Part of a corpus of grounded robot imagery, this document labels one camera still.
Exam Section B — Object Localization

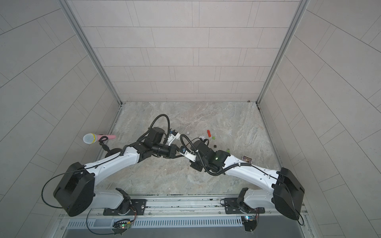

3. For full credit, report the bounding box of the left circuit board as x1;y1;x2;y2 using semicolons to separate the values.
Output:
112;219;134;235

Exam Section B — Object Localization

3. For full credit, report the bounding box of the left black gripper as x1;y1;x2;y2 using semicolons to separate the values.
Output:
152;143;183;159

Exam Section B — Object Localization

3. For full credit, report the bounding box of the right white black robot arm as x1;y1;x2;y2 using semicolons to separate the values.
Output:
180;134;305;221

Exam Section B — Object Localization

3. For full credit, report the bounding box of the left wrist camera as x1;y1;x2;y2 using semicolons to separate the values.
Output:
166;130;180;146

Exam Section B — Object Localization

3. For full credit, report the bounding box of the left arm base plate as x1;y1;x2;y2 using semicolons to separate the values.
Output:
103;199;147;216

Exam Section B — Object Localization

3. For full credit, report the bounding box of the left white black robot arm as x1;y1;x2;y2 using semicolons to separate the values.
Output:
53;125;180;217

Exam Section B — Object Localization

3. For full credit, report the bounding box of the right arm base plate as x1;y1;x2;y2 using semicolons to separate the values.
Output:
220;198;266;214

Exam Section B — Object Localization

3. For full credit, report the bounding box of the pink yellow toy microphone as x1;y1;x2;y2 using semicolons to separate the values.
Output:
83;133;116;144

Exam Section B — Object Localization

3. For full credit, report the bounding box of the playing card box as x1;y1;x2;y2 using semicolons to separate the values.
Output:
242;155;253;164

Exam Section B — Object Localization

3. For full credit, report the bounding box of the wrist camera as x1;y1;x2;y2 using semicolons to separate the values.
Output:
166;130;180;146
180;146;196;163

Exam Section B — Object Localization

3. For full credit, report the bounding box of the white ventilation grille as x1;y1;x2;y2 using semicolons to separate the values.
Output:
66;216;243;230

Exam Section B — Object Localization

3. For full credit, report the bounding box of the aluminium rail frame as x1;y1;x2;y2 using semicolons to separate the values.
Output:
59;193;309;219

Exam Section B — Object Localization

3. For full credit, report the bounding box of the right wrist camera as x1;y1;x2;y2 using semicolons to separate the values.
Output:
180;146;196;163

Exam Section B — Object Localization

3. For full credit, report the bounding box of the right circuit board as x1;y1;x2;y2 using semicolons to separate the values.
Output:
241;216;258;233

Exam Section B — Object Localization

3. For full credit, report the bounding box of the circuit board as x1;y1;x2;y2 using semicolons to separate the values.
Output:
241;216;258;233
112;219;134;235

